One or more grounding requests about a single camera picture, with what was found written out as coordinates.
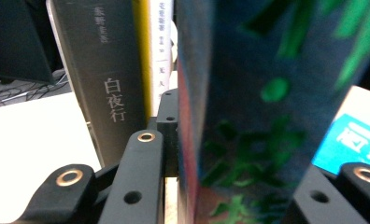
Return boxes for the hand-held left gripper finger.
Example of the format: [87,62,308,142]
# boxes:
[147,88,179,178]

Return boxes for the colourful illustrated book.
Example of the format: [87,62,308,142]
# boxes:
[176,0,370,224]

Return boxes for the yellow book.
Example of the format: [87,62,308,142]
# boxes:
[131,0,176,119]

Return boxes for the black hardcover book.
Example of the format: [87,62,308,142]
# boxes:
[50,0,153,168]

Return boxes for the expandable metal bookend rack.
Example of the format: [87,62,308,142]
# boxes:
[45,0,178,168]

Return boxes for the dark monitor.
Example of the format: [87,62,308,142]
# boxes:
[0,0,55,86]

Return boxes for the tangle of floor cables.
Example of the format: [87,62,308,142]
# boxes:
[0,69,73,109]

